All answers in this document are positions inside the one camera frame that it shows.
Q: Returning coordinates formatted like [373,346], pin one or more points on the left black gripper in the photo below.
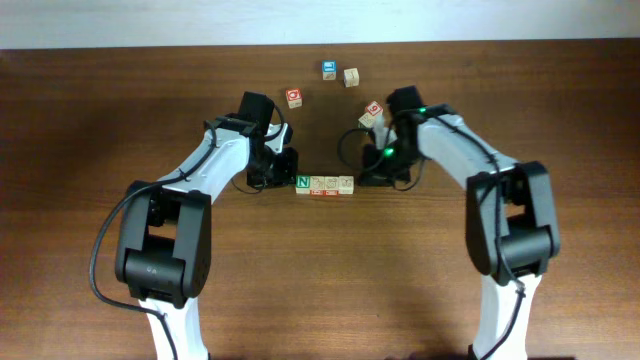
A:
[285,176]

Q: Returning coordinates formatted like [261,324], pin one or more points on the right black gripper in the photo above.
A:
[371,174]

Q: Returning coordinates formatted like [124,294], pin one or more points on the green N wooden block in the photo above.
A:
[303,184]

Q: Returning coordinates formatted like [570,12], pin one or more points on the plain butterfly wooden block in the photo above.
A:
[346,185]

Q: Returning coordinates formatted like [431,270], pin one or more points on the plain picture wooden block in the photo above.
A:
[317,185]

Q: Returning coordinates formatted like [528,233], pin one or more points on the red sided picture block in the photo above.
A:
[331,185]

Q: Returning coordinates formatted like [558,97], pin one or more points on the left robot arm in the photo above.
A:
[165,238]

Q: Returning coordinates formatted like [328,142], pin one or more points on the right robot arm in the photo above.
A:
[511,229]

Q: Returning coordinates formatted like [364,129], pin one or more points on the green edged picture block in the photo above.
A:
[366,121]

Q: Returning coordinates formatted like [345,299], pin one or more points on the red 6 wooden block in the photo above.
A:
[374,109]

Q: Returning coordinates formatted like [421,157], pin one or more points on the red O wooden block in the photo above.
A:
[294,98]

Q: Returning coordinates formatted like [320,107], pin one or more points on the plain J wooden block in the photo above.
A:
[351,77]

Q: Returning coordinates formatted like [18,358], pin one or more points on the blue top wooden block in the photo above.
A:
[329,70]

